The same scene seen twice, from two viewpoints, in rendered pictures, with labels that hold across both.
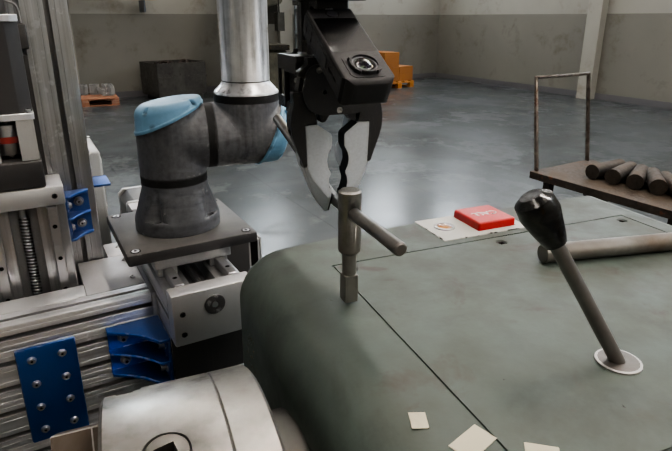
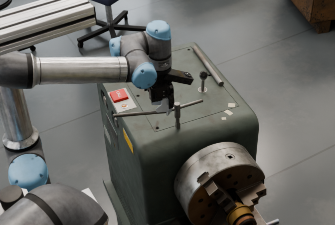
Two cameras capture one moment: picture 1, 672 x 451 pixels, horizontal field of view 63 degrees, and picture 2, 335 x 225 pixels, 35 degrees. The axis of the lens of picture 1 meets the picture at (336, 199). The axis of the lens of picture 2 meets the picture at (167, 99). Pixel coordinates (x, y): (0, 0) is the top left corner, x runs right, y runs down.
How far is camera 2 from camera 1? 182 cm
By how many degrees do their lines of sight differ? 77
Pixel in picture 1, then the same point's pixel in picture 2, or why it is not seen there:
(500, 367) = (205, 106)
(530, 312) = (182, 97)
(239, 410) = (217, 147)
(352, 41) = (178, 72)
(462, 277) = not seen: hidden behind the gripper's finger
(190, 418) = (221, 154)
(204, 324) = not seen: hidden behind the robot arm
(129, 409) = (218, 165)
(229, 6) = (23, 105)
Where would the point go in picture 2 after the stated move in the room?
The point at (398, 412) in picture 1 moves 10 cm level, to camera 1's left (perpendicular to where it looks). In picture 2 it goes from (221, 121) to (223, 139)
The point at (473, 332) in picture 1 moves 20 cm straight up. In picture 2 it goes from (192, 108) to (191, 65)
